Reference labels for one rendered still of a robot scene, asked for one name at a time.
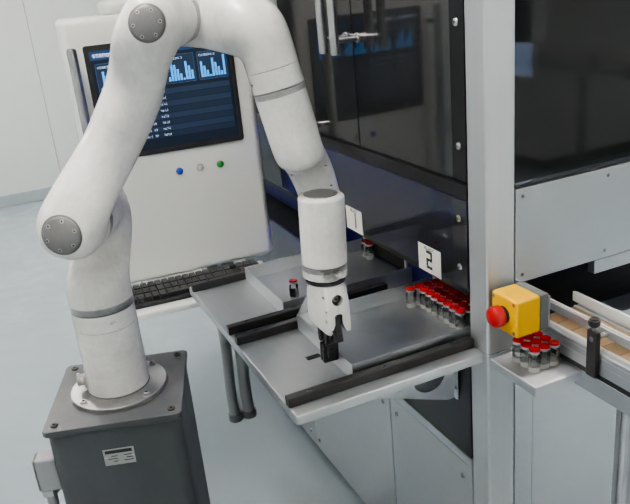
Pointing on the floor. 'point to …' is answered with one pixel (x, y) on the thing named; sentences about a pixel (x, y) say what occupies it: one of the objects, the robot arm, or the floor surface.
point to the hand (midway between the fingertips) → (329, 350)
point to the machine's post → (490, 233)
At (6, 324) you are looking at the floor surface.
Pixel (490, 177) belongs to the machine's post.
